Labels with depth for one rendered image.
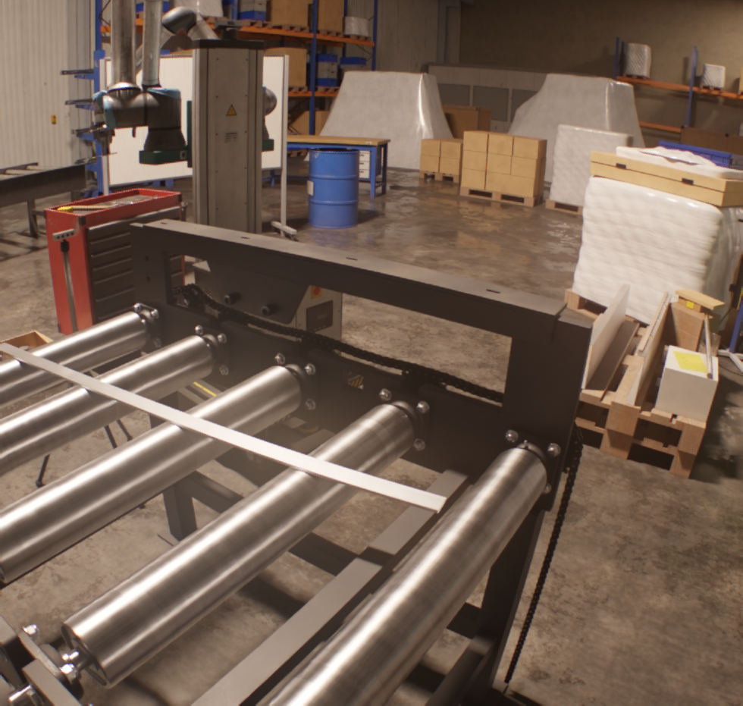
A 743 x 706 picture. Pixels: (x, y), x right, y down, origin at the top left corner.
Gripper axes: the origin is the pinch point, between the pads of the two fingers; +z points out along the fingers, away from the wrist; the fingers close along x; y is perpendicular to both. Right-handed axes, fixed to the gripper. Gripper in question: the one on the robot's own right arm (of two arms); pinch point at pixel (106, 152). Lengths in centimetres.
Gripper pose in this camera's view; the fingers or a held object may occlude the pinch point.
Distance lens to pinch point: 346.2
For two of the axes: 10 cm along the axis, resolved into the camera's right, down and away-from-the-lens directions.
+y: 9.2, 0.6, -3.9
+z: 0.8, 9.4, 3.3
